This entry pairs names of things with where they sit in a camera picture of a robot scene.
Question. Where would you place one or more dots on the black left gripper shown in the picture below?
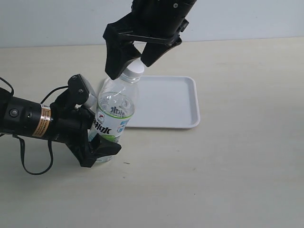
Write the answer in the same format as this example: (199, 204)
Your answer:
(71, 124)

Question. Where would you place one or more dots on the white rectangular plastic tray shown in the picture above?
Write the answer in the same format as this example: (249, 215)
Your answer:
(166, 102)

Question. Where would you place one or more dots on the clear plastic water bottle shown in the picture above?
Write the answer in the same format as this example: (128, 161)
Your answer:
(115, 106)

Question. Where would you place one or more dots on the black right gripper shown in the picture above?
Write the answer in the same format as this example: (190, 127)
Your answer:
(156, 22)

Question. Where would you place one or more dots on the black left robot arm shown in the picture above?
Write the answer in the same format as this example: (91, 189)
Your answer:
(20, 117)

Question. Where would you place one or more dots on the white bottle cap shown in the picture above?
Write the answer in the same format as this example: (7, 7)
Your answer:
(135, 69)

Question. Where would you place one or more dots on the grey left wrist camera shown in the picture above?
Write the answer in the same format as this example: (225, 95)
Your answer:
(80, 91)

